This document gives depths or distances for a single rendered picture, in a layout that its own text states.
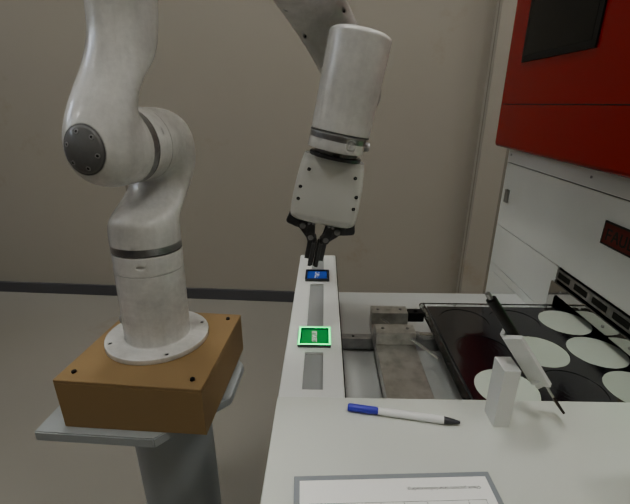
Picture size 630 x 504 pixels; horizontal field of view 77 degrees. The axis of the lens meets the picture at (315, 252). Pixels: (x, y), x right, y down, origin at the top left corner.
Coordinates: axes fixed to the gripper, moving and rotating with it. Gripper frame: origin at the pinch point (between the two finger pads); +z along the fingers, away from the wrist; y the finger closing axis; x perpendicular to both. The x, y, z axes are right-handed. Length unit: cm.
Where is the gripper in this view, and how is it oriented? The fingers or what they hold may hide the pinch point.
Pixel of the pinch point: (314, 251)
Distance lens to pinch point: 62.3
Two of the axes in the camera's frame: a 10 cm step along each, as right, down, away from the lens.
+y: -9.8, -1.9, -0.5
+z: -1.9, 9.2, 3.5
